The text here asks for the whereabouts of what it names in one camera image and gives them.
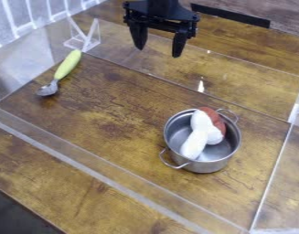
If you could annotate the clear acrylic enclosure wall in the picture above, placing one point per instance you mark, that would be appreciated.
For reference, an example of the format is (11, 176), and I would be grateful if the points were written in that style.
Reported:
(166, 201)

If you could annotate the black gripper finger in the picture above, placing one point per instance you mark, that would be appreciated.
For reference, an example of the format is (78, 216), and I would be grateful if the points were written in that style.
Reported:
(180, 43)
(139, 33)

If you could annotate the white plush mushroom red cap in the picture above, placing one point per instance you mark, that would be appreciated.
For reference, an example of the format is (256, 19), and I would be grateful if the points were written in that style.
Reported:
(209, 131)

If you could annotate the clear acrylic triangular stand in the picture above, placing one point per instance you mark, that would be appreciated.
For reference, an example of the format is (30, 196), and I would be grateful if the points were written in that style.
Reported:
(83, 41)

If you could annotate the yellow-green handled metal spoon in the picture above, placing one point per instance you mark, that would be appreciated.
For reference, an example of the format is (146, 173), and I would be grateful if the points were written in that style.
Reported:
(66, 67)

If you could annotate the black strip on table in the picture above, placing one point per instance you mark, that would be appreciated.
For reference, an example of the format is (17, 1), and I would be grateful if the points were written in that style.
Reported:
(250, 20)

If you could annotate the silver metal pot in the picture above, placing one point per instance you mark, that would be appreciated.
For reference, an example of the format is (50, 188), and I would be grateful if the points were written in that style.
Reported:
(216, 156)

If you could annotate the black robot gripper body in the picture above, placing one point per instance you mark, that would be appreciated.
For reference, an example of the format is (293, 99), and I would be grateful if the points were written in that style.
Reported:
(165, 15)

